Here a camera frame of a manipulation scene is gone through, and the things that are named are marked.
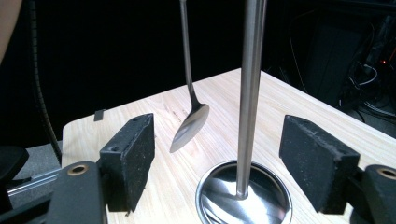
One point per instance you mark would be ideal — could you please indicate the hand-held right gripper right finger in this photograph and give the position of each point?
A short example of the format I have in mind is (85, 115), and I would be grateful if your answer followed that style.
(320, 165)

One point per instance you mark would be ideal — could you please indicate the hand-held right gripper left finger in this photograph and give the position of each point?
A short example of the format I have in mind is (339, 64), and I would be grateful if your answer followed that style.
(130, 161)

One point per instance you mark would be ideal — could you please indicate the steel utensil stand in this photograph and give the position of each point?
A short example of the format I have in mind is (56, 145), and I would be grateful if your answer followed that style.
(250, 93)

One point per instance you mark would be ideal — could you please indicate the grey tape strip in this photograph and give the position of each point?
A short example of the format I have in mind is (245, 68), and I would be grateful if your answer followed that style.
(100, 115)

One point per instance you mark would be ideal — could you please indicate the dark box in background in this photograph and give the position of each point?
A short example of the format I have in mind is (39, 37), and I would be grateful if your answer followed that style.
(333, 62)

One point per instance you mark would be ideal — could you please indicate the dark rounded object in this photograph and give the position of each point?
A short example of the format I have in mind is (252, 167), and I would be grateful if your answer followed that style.
(11, 161)

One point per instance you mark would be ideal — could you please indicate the aluminium floor rail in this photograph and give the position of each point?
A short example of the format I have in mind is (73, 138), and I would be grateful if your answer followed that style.
(34, 182)

